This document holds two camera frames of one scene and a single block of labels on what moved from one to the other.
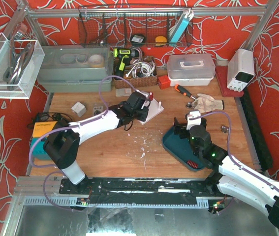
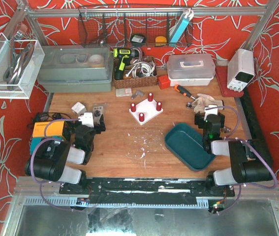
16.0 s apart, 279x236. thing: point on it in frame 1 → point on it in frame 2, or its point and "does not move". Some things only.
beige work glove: x=205 y=103 does not move
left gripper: x=142 y=113 → x=100 y=125
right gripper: x=183 y=128 → x=199 y=119
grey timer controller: x=97 y=109 does not move
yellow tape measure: x=160 y=41 does not move
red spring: x=151 y=96 does not move
